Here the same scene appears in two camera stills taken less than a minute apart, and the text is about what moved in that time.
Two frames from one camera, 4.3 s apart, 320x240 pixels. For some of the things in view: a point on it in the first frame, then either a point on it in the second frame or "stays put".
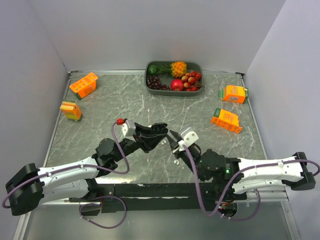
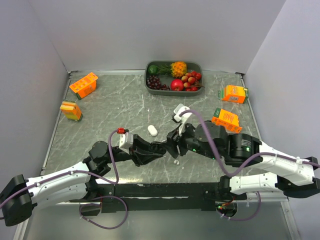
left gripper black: x=148 y=138 → x=141 y=152
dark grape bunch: x=154 y=82 stays put
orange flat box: x=226 y=119 stays put
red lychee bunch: x=190 y=81 stays put
